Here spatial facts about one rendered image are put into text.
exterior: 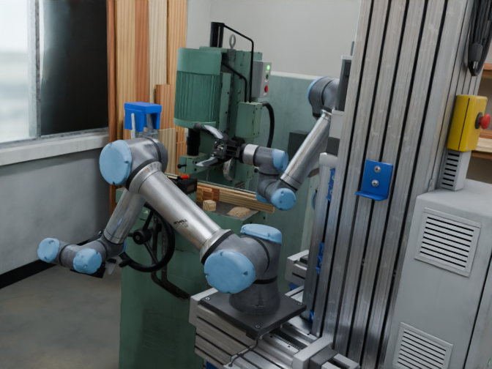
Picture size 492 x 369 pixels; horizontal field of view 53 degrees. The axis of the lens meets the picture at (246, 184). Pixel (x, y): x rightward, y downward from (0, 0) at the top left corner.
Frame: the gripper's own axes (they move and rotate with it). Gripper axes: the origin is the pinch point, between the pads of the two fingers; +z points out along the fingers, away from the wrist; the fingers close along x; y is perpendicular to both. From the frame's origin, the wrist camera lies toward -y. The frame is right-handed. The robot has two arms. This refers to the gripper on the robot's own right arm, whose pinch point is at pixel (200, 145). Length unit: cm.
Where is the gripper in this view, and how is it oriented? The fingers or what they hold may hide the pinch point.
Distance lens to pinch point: 189.0
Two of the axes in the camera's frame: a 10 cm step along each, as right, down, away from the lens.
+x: -2.1, 9.8, 0.3
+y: -3.7, -0.5, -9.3
